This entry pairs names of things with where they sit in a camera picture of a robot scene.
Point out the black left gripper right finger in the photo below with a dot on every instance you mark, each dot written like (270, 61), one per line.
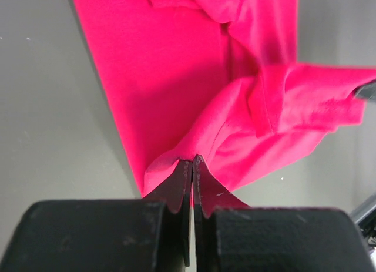
(232, 236)

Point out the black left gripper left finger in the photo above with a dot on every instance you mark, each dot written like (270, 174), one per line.
(148, 234)

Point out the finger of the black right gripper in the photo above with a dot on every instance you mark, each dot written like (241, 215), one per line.
(366, 92)

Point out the pink t shirt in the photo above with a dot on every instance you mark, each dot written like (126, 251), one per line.
(216, 78)

